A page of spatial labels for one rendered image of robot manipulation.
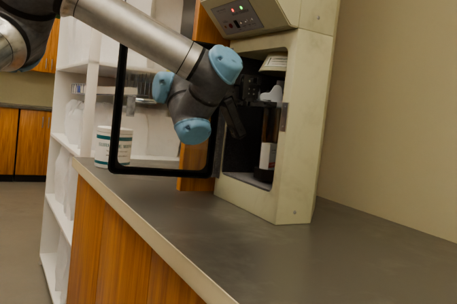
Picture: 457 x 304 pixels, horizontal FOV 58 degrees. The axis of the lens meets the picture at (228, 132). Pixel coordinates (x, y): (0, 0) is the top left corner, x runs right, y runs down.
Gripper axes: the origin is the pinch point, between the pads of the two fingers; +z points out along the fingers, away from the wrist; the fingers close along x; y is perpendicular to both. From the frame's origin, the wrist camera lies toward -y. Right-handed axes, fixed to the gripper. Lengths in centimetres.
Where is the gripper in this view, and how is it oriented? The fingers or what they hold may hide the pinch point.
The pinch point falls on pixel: (278, 106)
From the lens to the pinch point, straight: 114.4
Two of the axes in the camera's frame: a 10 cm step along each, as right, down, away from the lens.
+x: -4.9, -1.0, 8.7
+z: 8.7, 0.4, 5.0
